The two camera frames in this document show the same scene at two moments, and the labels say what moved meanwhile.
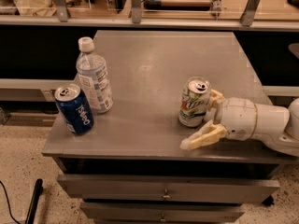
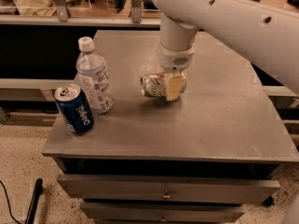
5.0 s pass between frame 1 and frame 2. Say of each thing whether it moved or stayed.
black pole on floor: stayed
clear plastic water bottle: stayed
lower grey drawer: stayed
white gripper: moved
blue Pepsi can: stayed
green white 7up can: moved
